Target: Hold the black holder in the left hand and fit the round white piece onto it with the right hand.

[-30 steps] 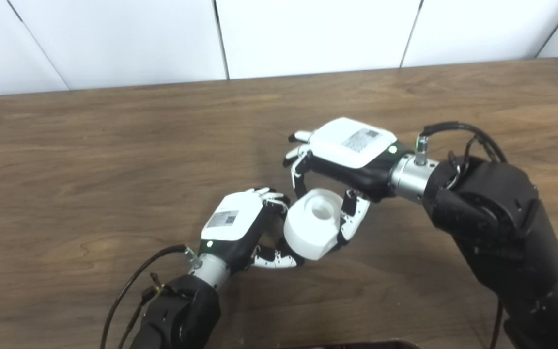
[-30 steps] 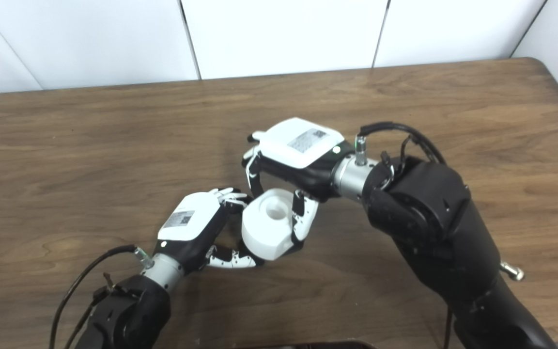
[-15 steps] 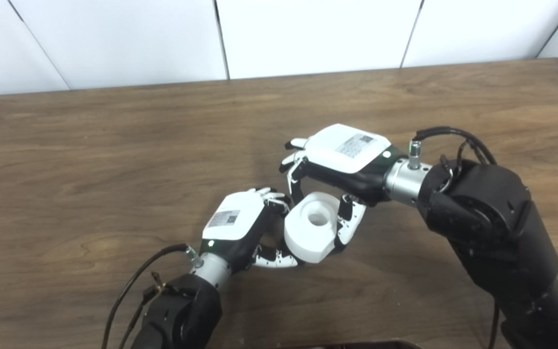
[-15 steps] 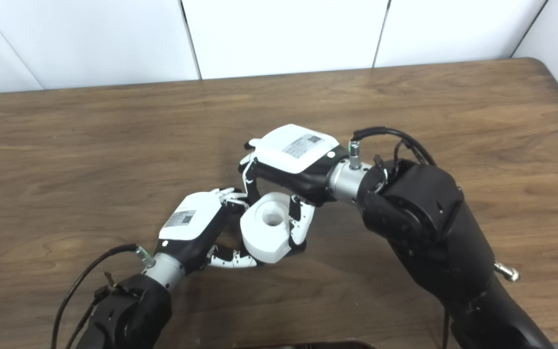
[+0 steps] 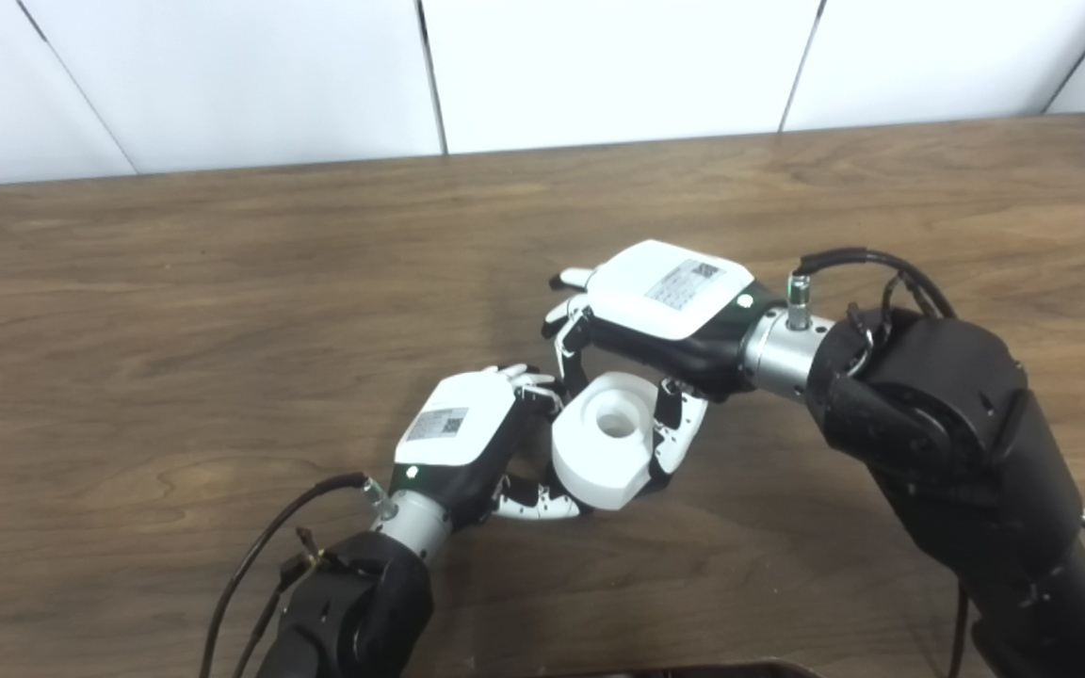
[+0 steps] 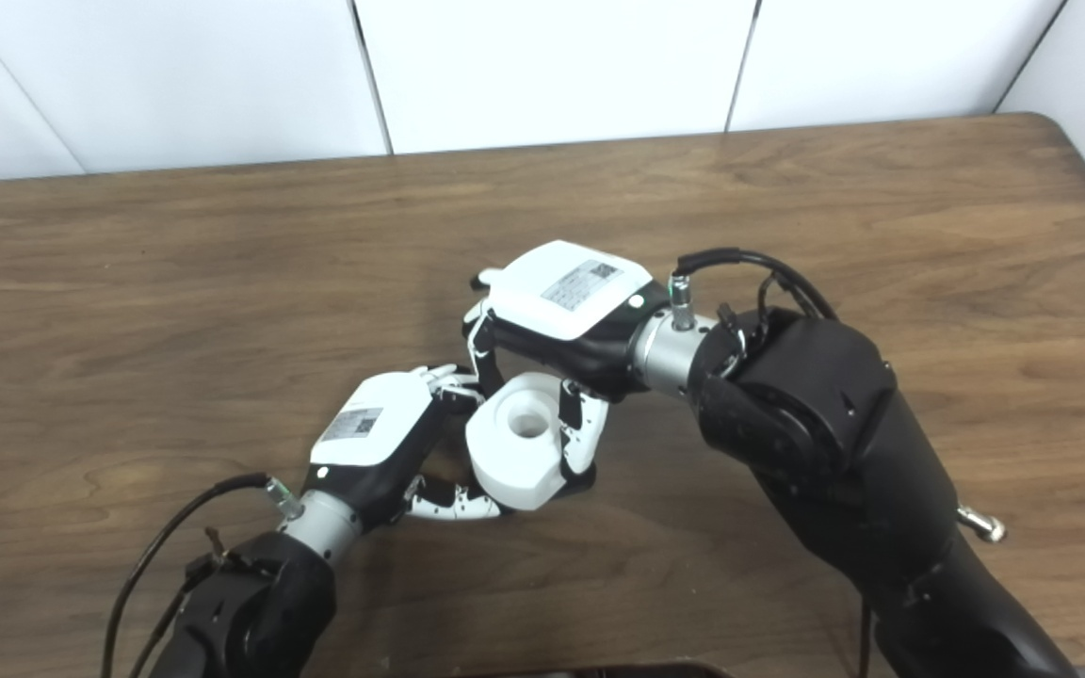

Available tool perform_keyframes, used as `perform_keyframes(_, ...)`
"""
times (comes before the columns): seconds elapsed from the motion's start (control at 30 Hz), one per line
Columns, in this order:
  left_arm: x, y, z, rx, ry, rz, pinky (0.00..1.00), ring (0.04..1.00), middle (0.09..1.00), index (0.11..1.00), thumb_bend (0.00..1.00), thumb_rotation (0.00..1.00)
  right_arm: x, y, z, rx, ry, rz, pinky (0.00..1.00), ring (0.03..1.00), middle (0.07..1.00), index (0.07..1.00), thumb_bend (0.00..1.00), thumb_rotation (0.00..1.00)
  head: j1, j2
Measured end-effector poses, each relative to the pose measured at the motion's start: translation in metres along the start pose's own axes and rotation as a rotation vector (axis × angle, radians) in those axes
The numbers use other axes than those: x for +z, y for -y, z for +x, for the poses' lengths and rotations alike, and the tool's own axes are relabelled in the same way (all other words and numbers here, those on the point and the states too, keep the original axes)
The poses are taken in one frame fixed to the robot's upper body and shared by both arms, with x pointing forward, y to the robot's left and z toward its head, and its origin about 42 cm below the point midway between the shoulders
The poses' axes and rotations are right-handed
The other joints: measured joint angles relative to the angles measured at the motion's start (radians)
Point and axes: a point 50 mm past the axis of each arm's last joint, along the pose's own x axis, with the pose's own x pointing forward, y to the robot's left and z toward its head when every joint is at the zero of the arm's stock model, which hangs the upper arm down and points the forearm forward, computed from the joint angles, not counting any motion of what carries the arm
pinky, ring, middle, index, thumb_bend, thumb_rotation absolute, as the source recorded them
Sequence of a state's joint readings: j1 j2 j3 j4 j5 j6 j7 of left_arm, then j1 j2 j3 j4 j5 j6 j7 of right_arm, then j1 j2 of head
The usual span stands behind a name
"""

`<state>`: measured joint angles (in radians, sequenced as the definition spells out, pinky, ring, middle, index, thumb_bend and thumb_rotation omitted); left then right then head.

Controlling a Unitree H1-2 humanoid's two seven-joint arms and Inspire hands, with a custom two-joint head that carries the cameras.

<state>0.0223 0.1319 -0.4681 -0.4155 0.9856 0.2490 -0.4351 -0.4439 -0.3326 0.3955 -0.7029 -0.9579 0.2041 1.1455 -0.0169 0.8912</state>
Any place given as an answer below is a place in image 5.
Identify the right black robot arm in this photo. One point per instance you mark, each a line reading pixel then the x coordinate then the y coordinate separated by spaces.
pixel 957 424

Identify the round white piece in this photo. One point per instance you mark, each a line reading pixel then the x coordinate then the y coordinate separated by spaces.
pixel 599 461

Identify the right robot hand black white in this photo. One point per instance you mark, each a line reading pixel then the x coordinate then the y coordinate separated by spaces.
pixel 665 292

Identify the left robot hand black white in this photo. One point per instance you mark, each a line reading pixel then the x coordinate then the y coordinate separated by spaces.
pixel 453 424

